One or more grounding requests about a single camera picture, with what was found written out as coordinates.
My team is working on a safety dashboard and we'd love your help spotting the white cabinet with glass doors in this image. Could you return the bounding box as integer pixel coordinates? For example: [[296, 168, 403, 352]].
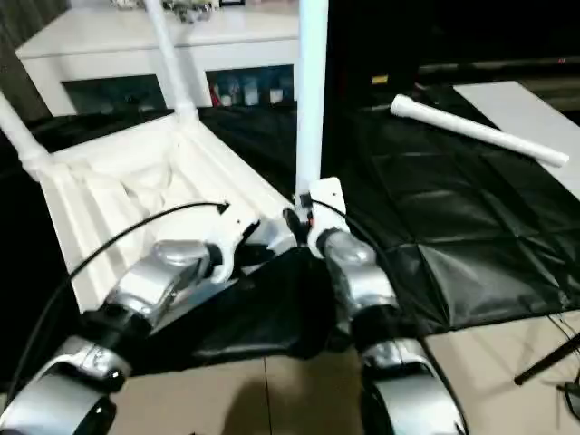
[[15, 6, 304, 118]]

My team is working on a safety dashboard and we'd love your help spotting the black tripod leg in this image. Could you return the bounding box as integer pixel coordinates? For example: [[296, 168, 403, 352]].
[[514, 337, 580, 387]]

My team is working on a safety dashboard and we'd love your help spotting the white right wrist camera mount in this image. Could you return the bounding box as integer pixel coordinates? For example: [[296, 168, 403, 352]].
[[305, 177, 349, 258]]

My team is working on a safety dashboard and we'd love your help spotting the white flat board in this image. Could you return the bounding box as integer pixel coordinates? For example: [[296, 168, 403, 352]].
[[451, 80, 580, 201]]

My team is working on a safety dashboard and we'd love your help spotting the black work mat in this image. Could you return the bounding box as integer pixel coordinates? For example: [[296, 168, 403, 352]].
[[0, 83, 580, 395]]

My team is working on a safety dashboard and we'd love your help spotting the white plastic table leg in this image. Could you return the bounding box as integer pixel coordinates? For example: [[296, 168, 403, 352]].
[[293, 0, 331, 201], [142, 0, 201, 124], [0, 92, 50, 169], [389, 93, 571, 169]]

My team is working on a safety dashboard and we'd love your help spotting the white plastic table top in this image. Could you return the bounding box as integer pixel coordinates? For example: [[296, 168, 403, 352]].
[[20, 111, 301, 319]]

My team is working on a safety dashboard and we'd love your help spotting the black tangled bundle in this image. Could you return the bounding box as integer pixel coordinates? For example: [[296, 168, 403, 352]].
[[169, 0, 215, 24]]

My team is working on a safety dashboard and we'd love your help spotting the black left wrist camera cable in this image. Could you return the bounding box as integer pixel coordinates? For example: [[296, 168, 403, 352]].
[[8, 201, 232, 396]]

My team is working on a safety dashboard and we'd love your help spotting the grey curtain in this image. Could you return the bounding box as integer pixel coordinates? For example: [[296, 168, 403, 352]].
[[0, 0, 52, 124]]

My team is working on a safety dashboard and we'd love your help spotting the black floor device with label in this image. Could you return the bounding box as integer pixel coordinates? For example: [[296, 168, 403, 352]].
[[556, 380, 580, 410]]

